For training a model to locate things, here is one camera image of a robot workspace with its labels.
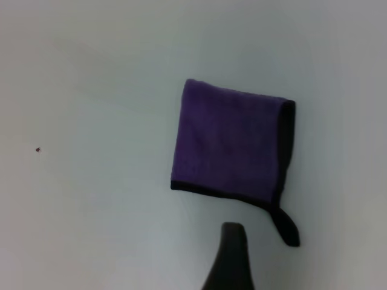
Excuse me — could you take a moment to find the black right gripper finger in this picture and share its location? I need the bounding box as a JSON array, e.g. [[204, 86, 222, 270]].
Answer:
[[200, 221, 255, 290]]

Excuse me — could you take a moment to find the purple cloth with black trim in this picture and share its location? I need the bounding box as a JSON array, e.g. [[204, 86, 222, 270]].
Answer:
[[170, 79, 301, 248]]

